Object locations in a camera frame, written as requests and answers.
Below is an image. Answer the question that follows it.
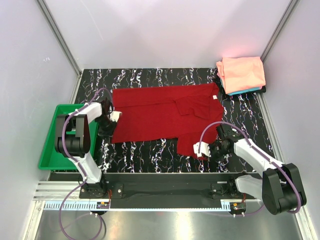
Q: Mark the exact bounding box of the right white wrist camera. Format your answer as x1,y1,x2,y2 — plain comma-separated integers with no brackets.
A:
193,141,212,159

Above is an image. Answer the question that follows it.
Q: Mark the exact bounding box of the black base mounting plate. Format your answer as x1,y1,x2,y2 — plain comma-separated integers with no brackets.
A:
48,172,257,210

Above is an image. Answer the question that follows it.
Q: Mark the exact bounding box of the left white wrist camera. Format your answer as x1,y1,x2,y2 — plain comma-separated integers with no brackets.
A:
109,110,122,123

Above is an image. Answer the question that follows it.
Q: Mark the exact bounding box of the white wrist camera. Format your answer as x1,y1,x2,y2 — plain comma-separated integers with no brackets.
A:
193,141,212,159
109,110,122,123

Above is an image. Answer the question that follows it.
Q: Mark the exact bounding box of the purple cable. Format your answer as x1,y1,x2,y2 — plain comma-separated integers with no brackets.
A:
198,121,302,217
59,87,112,238

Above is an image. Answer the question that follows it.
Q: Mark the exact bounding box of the folded teal t shirt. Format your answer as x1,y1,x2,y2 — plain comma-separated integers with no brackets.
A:
227,87,262,96

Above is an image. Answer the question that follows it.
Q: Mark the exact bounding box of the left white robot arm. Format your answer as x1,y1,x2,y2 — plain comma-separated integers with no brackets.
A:
54,98,122,199

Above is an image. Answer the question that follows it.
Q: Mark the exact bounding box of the aluminium frame post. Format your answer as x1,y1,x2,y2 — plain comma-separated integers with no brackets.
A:
35,0,82,77
260,0,300,63

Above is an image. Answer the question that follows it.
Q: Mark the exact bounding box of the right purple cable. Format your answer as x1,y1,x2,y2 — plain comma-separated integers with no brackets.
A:
198,121,302,217

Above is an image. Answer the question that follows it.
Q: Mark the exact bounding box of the right aluminium frame post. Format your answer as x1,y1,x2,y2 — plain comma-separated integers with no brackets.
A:
260,0,300,63

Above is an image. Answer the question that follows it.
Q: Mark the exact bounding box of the aluminium rail profile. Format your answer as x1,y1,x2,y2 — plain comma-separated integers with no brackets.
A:
34,181,241,202

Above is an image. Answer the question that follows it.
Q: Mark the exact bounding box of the green plastic tray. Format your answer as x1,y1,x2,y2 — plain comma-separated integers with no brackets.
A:
38,103,84,171

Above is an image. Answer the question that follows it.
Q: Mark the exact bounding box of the white slotted cable duct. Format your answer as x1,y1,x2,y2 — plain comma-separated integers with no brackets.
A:
43,200,231,212

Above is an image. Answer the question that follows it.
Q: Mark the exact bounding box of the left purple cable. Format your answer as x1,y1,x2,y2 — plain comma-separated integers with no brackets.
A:
59,87,112,238

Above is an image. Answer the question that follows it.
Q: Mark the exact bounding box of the red t shirt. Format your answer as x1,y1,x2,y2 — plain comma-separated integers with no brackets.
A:
111,83,224,158

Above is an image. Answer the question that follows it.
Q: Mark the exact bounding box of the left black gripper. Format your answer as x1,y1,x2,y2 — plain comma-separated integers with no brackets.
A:
95,115,118,145

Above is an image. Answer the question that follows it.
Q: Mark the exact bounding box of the left aluminium frame post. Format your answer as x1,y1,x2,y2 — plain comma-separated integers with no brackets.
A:
35,0,82,77

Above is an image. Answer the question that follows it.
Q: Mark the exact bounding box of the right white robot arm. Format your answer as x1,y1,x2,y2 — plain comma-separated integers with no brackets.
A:
208,122,307,215

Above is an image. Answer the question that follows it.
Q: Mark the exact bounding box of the folded salmon pink t shirt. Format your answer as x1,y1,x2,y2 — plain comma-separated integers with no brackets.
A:
216,56,266,94

